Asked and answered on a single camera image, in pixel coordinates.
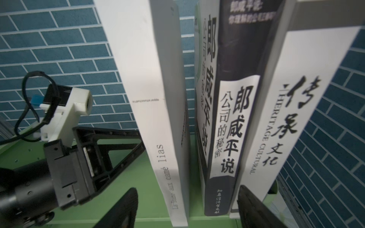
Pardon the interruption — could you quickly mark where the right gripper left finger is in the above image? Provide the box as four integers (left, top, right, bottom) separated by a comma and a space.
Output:
94, 188, 138, 228

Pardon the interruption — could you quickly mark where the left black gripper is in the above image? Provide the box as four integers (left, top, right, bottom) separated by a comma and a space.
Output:
43, 126, 145, 210

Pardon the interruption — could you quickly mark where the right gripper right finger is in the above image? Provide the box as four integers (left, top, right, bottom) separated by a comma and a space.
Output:
237, 185, 287, 228

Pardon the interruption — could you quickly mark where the white La Dame aux camelias book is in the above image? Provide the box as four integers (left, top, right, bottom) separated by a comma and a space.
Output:
95, 1, 190, 227

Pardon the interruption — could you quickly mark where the Chinese book with man portrait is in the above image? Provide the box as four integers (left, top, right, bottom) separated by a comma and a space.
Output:
194, 1, 285, 216

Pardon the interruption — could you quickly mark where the large white black-spine book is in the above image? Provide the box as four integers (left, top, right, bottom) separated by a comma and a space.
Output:
236, 1, 365, 200

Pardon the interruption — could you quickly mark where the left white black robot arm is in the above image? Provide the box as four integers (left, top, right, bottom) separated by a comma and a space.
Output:
1, 127, 145, 228

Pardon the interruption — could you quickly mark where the green two-tier shelf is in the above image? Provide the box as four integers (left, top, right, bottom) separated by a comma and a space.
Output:
0, 125, 279, 228

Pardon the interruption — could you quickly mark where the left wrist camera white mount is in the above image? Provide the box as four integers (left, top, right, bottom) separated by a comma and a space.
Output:
14, 71, 94, 147

